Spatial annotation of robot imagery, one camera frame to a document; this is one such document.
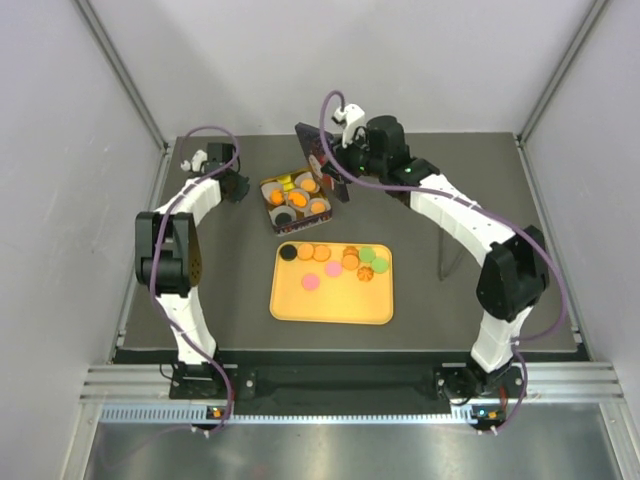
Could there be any aluminium frame rail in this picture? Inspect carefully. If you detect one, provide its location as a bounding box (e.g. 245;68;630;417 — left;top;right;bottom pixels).
80;362;624;427

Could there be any tan round biscuit behind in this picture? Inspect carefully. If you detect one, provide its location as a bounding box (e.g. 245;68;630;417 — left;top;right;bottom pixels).
313;245;331;262

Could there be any green cookie right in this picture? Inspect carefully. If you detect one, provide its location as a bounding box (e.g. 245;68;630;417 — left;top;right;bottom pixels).
370;257;390;274

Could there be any white paper cup back left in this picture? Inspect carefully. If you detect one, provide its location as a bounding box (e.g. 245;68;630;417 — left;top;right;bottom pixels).
261;182;284;206

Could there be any green cookie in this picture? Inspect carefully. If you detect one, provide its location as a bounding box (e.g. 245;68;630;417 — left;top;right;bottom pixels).
358;247;377;263
370;257;390;274

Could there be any orange swirl cookie upper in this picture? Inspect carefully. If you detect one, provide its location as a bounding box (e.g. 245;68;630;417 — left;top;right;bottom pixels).
343;245;359;257

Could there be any black sandwich cookie corner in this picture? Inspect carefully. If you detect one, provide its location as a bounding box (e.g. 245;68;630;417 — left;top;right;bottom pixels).
279;244;297;261

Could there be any decorated cookie tin box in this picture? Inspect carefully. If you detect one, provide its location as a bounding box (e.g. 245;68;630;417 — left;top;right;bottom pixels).
260;168;332;236

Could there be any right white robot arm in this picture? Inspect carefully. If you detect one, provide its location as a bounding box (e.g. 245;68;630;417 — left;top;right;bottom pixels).
325;104;549;396

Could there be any yellow plastic tray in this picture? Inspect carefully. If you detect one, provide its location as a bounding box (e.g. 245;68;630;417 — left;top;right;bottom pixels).
269;241;394;326

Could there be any pink sandwich cookie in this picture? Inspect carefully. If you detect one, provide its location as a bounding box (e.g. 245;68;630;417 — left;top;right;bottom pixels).
325;261;343;278
301;273;320;291

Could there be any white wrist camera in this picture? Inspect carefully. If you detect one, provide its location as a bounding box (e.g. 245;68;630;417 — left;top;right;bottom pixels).
332;103;366;148
180;150;208;176

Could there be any tan round patterned biscuit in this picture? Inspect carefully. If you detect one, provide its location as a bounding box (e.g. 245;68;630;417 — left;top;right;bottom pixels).
297;243;315;261

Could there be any pink sandwich cookie upper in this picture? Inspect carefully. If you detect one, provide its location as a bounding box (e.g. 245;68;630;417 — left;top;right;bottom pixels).
325;261;343;278

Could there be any green cookie upper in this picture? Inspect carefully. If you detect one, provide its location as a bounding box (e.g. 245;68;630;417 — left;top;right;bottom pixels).
358;247;377;263

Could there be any pink sandwich cookie lower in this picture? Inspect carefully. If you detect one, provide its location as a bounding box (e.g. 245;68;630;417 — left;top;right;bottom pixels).
301;273;320;291

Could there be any black sandwich cookie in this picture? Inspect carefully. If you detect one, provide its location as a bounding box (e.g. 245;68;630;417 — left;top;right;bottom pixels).
275;212;293;226

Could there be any purple cable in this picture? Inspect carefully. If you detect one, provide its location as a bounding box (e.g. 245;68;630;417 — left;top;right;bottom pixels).
319;90;569;436
149;124;241;434

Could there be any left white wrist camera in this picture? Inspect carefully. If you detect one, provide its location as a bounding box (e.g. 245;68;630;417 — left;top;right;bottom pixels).
180;150;208;176

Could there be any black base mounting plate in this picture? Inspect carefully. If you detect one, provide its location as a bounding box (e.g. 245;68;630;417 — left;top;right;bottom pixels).
169;350;524;414

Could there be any white paper cup front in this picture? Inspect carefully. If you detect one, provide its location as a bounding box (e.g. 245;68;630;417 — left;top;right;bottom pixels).
269;205;297;228

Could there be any white paper cup back right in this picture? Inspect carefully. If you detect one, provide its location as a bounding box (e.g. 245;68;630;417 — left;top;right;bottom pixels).
294;171;320;194

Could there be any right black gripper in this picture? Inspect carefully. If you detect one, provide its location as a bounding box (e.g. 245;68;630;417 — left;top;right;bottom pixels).
322;130;388;186

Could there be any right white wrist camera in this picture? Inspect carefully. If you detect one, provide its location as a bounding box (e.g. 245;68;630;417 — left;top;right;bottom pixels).
332;103;366;148

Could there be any orange fish shaped cookie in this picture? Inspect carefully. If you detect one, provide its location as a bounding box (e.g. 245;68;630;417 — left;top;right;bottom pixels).
287;191;308;209

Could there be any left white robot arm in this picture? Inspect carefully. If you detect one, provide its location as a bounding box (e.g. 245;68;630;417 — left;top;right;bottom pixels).
135;143;249;397

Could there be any orange swirl cookie right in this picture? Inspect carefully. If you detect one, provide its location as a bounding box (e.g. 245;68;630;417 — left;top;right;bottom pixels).
356;266;374;282

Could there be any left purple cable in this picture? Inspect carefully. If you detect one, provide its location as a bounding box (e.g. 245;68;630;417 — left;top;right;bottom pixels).
149;124;241;434

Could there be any white paper cup centre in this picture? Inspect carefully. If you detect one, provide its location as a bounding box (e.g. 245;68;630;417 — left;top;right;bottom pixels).
285;188;311;213

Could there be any white paper cup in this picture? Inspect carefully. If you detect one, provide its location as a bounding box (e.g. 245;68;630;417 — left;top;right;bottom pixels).
261;182;284;206
269;205;297;228
305;197;331;216
294;171;320;194
285;188;311;213

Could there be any tan round biscuit front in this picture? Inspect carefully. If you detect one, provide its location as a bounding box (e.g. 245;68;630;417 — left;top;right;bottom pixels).
300;178;319;193

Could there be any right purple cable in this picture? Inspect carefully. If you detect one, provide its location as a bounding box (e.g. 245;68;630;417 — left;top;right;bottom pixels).
319;90;569;436

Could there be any orange swirl cookie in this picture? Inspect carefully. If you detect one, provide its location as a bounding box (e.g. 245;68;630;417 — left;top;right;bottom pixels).
343;245;359;257
356;266;374;282

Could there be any gold tin lid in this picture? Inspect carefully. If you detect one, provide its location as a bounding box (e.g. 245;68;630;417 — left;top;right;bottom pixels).
294;122;349;203

